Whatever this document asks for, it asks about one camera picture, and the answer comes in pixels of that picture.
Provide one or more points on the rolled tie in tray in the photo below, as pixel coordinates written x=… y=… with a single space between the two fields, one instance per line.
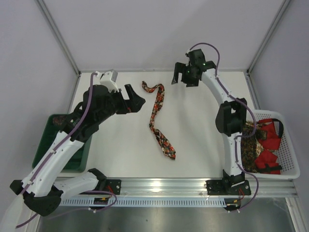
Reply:
x=58 y=120

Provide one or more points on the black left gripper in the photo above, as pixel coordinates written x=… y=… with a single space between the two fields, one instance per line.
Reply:
x=122 y=102

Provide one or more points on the aluminium frame post right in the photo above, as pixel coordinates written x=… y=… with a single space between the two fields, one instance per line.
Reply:
x=269 y=34

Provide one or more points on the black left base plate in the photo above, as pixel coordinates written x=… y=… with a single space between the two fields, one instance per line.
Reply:
x=112 y=186

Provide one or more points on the dark gold patterned tie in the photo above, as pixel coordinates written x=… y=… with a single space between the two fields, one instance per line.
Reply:
x=251 y=149

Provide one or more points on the red fabric tie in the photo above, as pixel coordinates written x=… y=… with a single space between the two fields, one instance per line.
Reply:
x=266 y=162

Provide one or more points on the aluminium frame post left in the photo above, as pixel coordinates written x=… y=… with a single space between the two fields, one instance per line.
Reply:
x=57 y=35

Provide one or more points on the aluminium frame post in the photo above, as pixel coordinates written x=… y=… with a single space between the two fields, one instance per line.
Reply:
x=57 y=35
x=269 y=34

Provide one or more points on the white plastic basket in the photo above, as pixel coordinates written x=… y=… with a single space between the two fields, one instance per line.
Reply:
x=286 y=154

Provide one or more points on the white slotted cable duct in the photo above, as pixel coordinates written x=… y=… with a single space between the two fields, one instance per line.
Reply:
x=144 y=202

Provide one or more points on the aluminium mounting rail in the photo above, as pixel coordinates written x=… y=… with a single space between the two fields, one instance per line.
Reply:
x=195 y=187

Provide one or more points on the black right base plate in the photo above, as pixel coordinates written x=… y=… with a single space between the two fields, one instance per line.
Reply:
x=221 y=187

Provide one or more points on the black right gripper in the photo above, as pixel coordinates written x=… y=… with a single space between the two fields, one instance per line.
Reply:
x=184 y=73

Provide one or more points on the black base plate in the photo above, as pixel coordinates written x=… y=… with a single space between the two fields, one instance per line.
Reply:
x=112 y=186
x=221 y=187

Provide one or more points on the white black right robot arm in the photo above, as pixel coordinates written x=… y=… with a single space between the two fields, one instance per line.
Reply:
x=230 y=120

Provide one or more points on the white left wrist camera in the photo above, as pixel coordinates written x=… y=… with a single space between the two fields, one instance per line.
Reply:
x=108 y=79

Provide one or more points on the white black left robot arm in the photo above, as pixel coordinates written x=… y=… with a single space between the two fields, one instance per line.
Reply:
x=40 y=190

